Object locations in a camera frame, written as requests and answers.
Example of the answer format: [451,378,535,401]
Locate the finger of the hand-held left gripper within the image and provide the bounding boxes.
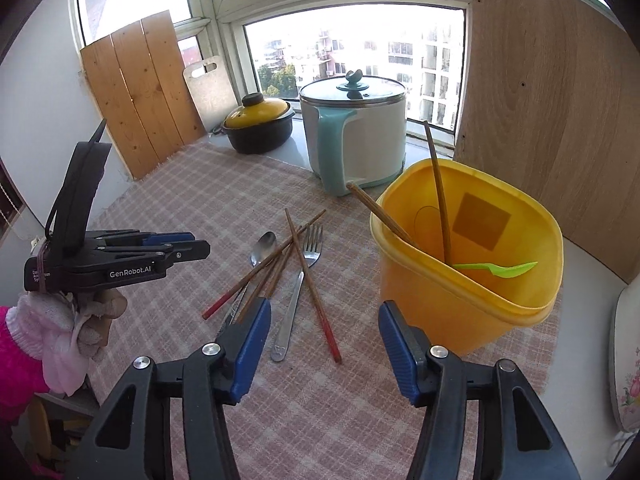
[97,240,212,267]
[82,230,197,250]

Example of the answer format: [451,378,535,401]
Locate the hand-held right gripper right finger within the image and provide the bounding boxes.
[378,301,583,480]

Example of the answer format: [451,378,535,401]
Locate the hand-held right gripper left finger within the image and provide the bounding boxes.
[65,297,272,480]

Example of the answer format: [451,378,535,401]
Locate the metal fork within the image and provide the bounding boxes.
[270,224,325,363]

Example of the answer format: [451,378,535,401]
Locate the red-tipped wooden chopstick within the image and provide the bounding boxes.
[202,210,327,321]
[423,120,453,265]
[284,208,343,365]
[346,182,420,250]
[261,247,295,300]
[234,227,303,325]

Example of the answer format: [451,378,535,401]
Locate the yellow plastic container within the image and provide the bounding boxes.
[370,157,564,357]

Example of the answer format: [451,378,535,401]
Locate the metal spoon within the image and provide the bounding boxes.
[217,231,278,333]

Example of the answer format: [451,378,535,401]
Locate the green plastic spoon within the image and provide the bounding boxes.
[452,261,539,280]

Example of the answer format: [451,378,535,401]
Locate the person's left forearm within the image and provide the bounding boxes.
[0,305,51,411]

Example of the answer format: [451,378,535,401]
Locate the person's left hand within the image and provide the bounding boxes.
[15,287,128,395]

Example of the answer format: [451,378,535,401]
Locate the pink checked tablecloth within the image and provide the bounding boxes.
[82,135,563,480]

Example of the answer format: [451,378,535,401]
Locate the orange wooden plank board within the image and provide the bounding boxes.
[80,10,207,181]

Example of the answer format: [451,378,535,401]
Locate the black pot with yellow lid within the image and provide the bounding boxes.
[212,92,297,155]

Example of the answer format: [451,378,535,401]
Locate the white cutting board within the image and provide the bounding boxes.
[182,55,236,133]

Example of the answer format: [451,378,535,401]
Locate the white teal electric pot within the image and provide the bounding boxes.
[299,70,407,197]

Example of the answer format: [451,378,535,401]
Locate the floral white rice cooker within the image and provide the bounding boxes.
[607,280,640,433]

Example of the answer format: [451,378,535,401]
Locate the apartment building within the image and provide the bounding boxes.
[250,7,466,128]

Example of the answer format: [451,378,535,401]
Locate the light wooden board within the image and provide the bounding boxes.
[452,0,640,283]

